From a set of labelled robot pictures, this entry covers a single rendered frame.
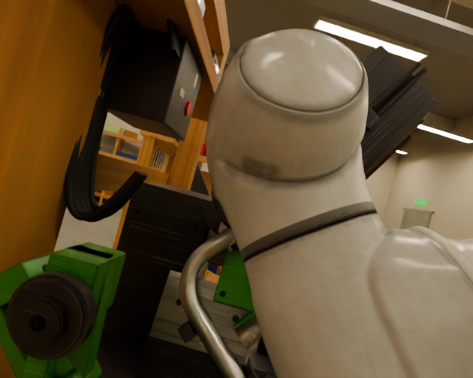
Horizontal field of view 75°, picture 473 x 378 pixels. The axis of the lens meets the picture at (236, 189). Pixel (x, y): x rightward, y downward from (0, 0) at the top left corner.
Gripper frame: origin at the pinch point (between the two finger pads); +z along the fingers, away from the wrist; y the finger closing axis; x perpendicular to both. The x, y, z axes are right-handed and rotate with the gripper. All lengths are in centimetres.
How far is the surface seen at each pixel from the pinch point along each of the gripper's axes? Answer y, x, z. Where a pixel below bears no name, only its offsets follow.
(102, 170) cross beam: 31.6, 16.7, 18.3
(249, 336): -16.1, 5.6, 2.0
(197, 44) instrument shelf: 30.0, -8.8, -12.4
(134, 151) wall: 481, -23, 805
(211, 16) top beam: 75, -37, 27
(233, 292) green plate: -8.9, 4.1, 5.2
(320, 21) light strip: 221, -282, 226
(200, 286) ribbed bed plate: -4.7, 8.8, 7.7
